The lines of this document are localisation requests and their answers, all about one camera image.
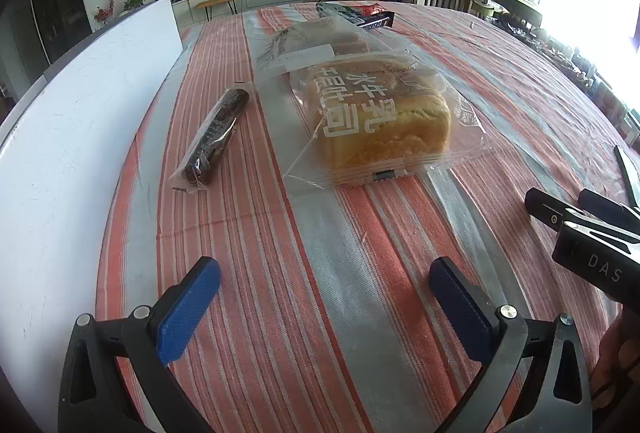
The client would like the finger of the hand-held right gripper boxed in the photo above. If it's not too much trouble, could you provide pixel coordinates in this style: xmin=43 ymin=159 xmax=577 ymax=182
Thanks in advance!
xmin=525 ymin=188 xmax=601 ymax=234
xmin=577 ymin=189 xmax=640 ymax=228

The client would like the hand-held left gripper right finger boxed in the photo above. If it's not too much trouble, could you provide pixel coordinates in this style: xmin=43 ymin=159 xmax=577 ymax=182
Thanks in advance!
xmin=429 ymin=256 xmax=593 ymax=433

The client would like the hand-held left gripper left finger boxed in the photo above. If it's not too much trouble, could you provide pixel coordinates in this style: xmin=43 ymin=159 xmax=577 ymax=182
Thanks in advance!
xmin=57 ymin=256 xmax=222 ymax=433

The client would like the chocolate cookie roll pack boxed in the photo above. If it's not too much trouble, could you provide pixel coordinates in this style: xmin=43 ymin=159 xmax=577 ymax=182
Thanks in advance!
xmin=170 ymin=86 xmax=253 ymax=191

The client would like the bread loaf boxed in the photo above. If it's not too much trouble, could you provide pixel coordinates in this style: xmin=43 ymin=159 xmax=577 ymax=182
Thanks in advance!
xmin=255 ymin=53 xmax=493 ymax=191

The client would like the brown candy bar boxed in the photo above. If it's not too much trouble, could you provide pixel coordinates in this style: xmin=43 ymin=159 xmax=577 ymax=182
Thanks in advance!
xmin=345 ymin=10 xmax=396 ymax=31

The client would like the sliced toast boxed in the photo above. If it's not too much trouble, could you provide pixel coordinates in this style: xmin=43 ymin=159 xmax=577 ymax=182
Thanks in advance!
xmin=255 ymin=16 xmax=396 ymax=74

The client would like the grey snack packet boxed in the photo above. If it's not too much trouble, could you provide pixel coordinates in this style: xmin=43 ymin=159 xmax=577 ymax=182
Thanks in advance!
xmin=316 ymin=2 xmax=361 ymax=17

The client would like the person's right hand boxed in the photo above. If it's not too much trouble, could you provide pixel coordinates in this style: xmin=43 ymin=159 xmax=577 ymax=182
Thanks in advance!
xmin=592 ymin=308 xmax=640 ymax=414

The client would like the striped tablecloth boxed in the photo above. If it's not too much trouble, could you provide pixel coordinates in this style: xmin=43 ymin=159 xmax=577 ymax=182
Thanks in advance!
xmin=95 ymin=0 xmax=640 ymax=433

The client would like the row of jars and boxes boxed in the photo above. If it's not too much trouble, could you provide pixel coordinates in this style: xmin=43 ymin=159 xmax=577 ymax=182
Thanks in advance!
xmin=500 ymin=8 xmax=640 ymax=139

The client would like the white board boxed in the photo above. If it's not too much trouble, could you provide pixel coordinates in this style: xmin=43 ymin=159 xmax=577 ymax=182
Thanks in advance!
xmin=0 ymin=0 xmax=183 ymax=389

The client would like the red flower arrangement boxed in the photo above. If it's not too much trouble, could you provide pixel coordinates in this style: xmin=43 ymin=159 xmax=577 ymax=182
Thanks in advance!
xmin=94 ymin=0 xmax=117 ymax=25

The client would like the wooden bench with hairpin legs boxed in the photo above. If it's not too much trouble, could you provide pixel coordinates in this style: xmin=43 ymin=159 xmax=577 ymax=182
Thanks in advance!
xmin=195 ymin=0 xmax=244 ymax=21

